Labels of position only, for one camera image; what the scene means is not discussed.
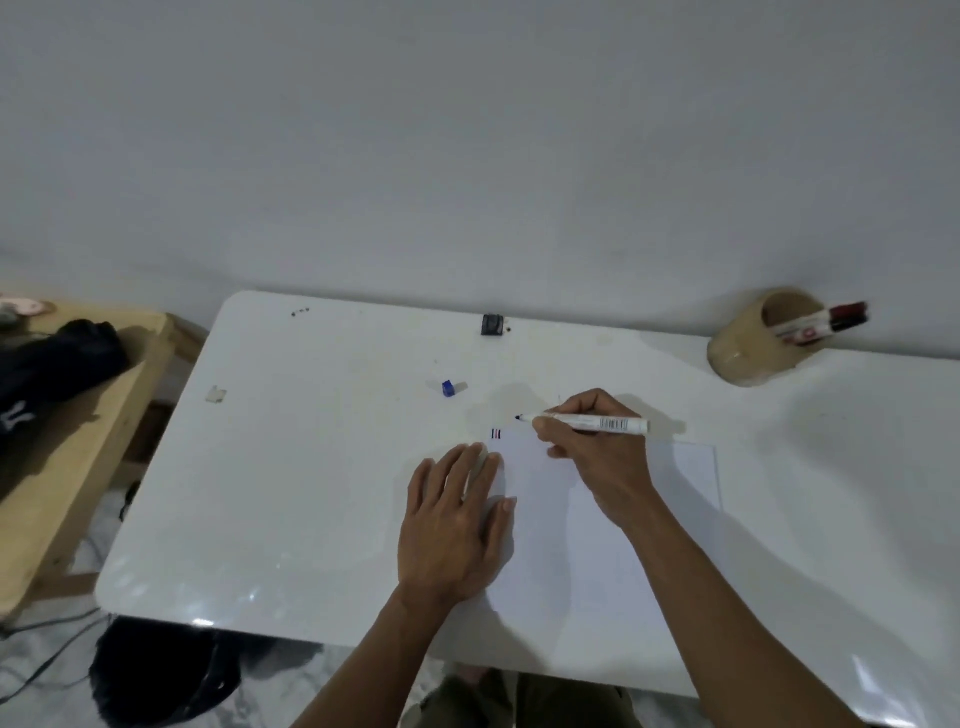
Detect person's right hand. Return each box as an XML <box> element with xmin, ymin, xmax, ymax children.
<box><xmin>530</xmin><ymin>387</ymin><xmax>661</xmax><ymax>530</ymax></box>

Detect person's left hand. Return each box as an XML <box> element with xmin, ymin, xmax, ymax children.
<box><xmin>397</xmin><ymin>442</ymin><xmax>519</xmax><ymax>605</ymax></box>

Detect blue marker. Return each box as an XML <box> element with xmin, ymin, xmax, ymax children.
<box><xmin>513</xmin><ymin>410</ymin><xmax>651</xmax><ymax>437</ymax></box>

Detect white paper sheet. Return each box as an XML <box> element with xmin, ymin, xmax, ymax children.
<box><xmin>479</xmin><ymin>427</ymin><xmax>725</xmax><ymax>661</ymax></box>

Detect wooden pen holder cup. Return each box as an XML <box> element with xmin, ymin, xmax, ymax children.
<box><xmin>707</xmin><ymin>286</ymin><xmax>829</xmax><ymax>388</ymax></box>

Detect red marker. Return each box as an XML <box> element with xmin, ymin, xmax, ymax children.
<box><xmin>772</xmin><ymin>301</ymin><xmax>870</xmax><ymax>343</ymax></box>

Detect person's right forearm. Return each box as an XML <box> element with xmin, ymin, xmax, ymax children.
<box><xmin>618</xmin><ymin>494</ymin><xmax>879</xmax><ymax>728</ymax></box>

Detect person's left forearm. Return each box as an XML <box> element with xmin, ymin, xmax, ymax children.
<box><xmin>288</xmin><ymin>581</ymin><xmax>466</xmax><ymax>728</ymax></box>

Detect olive green trousers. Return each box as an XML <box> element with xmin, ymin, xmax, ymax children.
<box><xmin>416</xmin><ymin>667</ymin><xmax>646</xmax><ymax>728</ymax></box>

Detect black bag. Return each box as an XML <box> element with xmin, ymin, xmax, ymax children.
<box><xmin>89</xmin><ymin>614</ymin><xmax>245</xmax><ymax>728</ymax></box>

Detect wooden bench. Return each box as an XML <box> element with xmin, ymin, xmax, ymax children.
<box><xmin>0</xmin><ymin>299</ymin><xmax>208</xmax><ymax>624</ymax></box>

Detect black cloth bundle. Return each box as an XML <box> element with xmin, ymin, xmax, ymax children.
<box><xmin>0</xmin><ymin>318</ymin><xmax>130</xmax><ymax>451</ymax></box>

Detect black cable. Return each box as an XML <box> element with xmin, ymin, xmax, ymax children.
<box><xmin>0</xmin><ymin>607</ymin><xmax>110</xmax><ymax>691</ymax></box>

